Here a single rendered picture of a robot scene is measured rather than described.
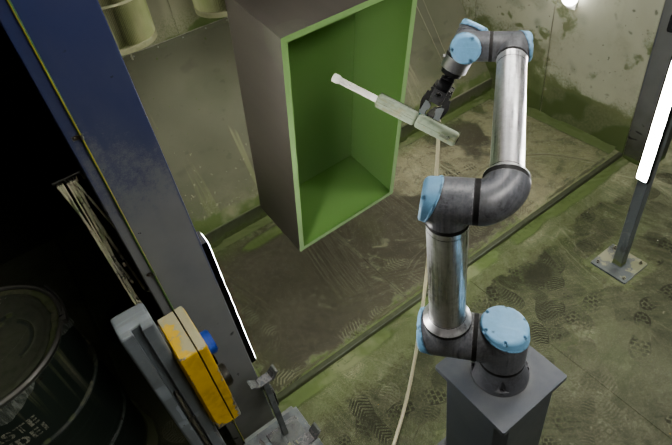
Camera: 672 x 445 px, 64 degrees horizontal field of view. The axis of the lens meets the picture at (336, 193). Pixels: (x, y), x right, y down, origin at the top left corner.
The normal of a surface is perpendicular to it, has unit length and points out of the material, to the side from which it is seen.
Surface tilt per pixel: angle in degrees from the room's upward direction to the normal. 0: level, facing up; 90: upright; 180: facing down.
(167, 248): 90
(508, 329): 5
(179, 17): 90
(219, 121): 57
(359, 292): 0
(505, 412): 0
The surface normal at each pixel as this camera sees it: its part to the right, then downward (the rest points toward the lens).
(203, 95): 0.41, 0.00
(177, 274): 0.58, 0.48
